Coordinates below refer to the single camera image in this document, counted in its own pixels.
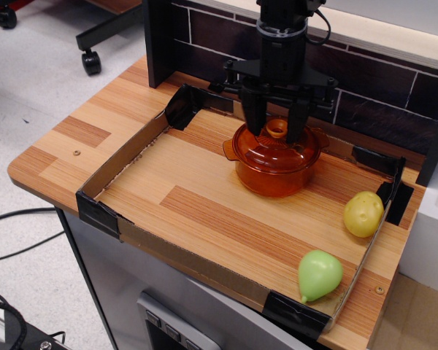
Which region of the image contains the cardboard fence with black tape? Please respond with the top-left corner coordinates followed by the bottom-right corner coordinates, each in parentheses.
top-left (76, 85), bottom-right (412, 335)

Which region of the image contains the black floor cable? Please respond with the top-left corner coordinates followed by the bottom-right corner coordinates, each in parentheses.
top-left (0, 206), bottom-right (66, 265)

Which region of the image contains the orange transparent pot lid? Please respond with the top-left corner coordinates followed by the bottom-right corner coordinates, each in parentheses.
top-left (231, 119), bottom-right (320, 174)

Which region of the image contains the black braided cable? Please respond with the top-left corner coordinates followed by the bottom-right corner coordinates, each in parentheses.
top-left (0, 287), bottom-right (66, 350)

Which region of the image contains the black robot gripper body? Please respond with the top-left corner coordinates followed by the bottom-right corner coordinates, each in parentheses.
top-left (222, 20), bottom-right (337, 112)

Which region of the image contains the yellow plastic potato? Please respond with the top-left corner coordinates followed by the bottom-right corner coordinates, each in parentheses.
top-left (343, 191), bottom-right (384, 238)

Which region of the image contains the black chair base with casters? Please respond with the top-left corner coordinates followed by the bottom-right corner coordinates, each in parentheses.
top-left (0, 0), bottom-right (145, 77)

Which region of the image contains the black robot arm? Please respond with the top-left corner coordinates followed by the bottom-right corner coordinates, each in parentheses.
top-left (223, 0), bottom-right (338, 144)

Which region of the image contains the orange transparent plastic pot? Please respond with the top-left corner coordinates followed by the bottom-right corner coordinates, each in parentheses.
top-left (223, 127), bottom-right (329, 197)

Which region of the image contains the grey toy oven front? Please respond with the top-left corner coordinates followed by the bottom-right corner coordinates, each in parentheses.
top-left (137, 292), bottom-right (221, 350)

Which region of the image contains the green plastic pear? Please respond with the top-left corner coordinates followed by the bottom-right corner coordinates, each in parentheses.
top-left (299, 250), bottom-right (343, 303)

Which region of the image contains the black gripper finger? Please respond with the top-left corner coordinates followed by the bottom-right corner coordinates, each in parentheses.
top-left (286, 98), bottom-right (310, 144)
top-left (240, 87), bottom-right (267, 136)

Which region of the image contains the dark brick backsplash panel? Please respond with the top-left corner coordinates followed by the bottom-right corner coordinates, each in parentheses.
top-left (142, 1), bottom-right (438, 186)

